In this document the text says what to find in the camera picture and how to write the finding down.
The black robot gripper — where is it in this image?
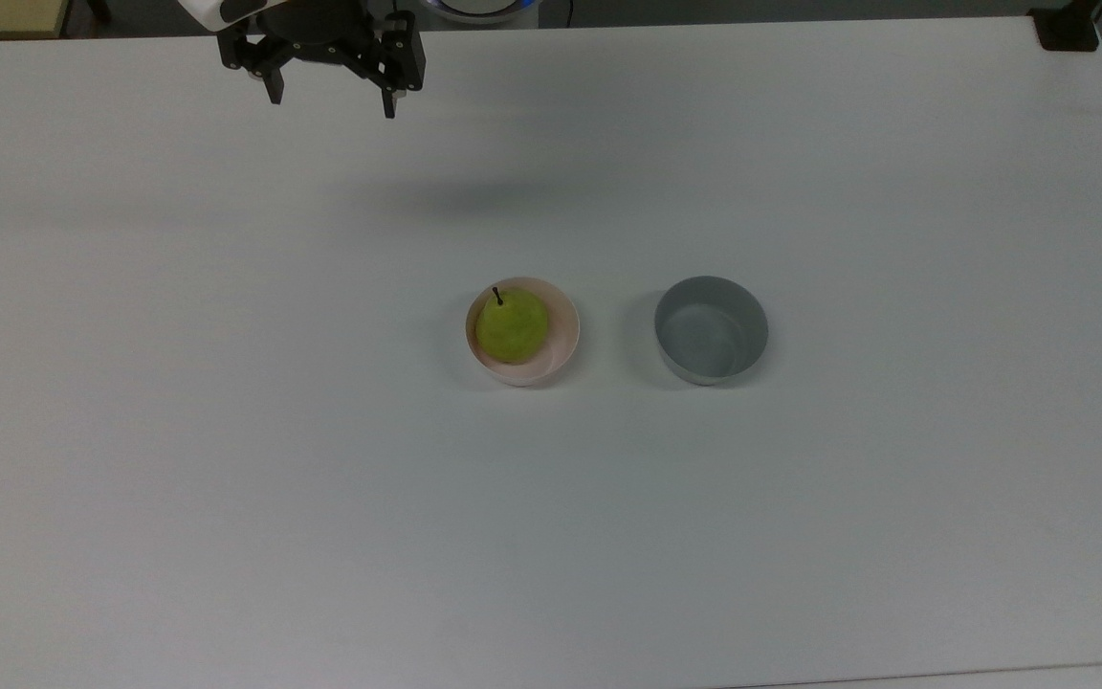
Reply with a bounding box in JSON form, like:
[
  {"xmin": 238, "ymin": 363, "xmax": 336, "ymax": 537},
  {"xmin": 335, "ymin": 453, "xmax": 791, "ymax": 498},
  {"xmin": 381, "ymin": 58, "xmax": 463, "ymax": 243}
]
[{"xmin": 216, "ymin": 0, "xmax": 428, "ymax": 121}]

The green pear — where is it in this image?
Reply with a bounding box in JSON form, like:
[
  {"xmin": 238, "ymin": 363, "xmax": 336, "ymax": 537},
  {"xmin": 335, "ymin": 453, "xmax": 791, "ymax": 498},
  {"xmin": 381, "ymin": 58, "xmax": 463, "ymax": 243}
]
[{"xmin": 474, "ymin": 286, "xmax": 551, "ymax": 365}]

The pink bowl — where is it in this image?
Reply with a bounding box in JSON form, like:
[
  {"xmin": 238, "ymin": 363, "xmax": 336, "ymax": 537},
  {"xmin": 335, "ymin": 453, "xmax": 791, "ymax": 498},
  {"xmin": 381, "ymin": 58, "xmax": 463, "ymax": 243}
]
[{"xmin": 464, "ymin": 277, "xmax": 582, "ymax": 388}]

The grey bowl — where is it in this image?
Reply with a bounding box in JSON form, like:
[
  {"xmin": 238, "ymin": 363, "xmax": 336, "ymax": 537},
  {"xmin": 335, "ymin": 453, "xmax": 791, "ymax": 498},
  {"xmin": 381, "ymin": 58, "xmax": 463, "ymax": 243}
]
[{"xmin": 653, "ymin": 276, "xmax": 769, "ymax": 387}]

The black table clamp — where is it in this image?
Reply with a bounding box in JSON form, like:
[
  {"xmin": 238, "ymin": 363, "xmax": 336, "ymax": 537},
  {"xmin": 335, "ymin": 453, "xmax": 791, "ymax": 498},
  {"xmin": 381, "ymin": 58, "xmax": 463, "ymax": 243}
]
[{"xmin": 1028, "ymin": 0, "xmax": 1102, "ymax": 53}]

